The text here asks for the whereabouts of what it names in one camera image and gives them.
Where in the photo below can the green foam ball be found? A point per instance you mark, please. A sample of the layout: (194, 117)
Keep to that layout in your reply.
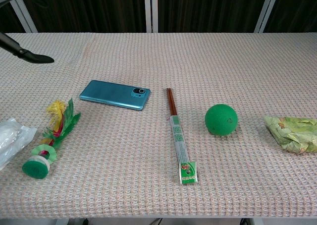
(221, 119)

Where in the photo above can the dark pleated curtain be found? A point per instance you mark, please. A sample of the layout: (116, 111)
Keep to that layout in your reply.
(94, 9)

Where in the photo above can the brown wooden chopstick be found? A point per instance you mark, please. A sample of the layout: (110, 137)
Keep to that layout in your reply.
(169, 101)

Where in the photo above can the blue-backed smartphone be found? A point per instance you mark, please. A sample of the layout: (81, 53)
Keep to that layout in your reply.
(111, 95)

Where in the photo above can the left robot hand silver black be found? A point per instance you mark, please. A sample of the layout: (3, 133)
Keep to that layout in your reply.
(29, 57)

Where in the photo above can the green yellow feather shuttlecock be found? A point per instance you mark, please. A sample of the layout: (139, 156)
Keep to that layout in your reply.
(57, 133)

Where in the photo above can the light green snack bag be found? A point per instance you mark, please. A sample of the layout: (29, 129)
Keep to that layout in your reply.
(294, 133)

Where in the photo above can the clear plastic bag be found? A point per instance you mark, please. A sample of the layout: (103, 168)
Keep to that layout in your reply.
(11, 138)

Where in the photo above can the white upright frame post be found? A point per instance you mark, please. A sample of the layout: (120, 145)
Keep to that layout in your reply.
(151, 9)

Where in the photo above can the beige waffle table cloth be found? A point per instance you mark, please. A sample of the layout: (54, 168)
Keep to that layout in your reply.
(158, 200)

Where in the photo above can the white slanted frame post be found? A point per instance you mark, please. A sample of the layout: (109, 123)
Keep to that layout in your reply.
(267, 9)
(24, 16)

